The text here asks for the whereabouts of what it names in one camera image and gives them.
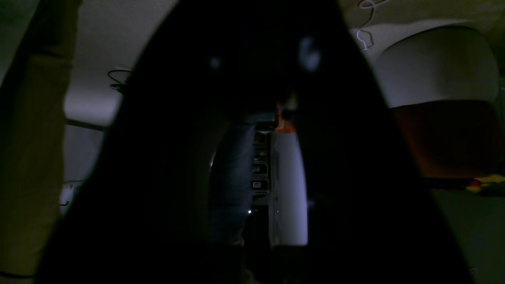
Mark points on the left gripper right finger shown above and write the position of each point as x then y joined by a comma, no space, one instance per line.
372,221

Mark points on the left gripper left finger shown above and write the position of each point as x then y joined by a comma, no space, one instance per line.
142,216

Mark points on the white orange bottle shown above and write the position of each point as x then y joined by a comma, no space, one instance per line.
288,204

